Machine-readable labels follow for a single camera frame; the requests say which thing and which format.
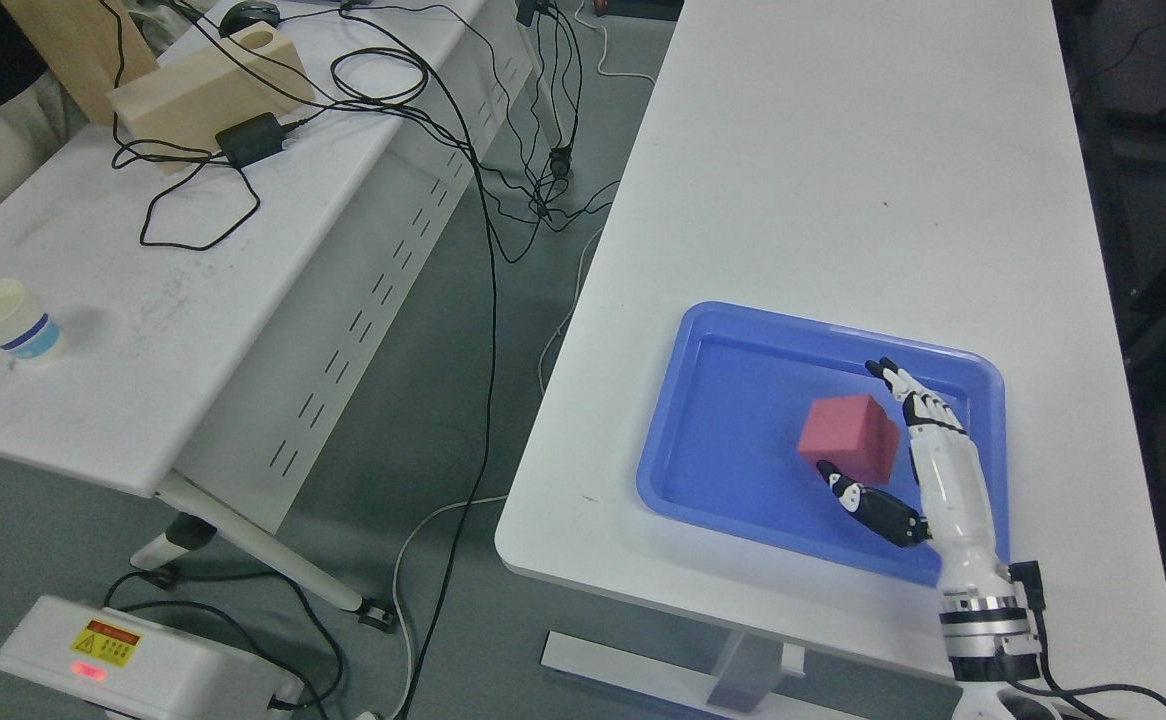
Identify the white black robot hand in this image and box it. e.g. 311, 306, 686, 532
816, 357, 1017, 611

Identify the pink foam block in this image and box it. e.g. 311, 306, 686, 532
798, 394, 900, 485

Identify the blue plastic tray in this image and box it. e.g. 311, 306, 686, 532
635, 301, 1011, 587

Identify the white worktable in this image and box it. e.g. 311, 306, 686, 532
496, 1, 1166, 697

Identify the white desk perforated panel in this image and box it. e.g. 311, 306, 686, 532
0, 0, 534, 613

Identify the black power adapter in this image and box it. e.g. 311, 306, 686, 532
215, 113, 287, 169

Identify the white plastic cup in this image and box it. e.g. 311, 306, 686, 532
0, 278, 68, 364

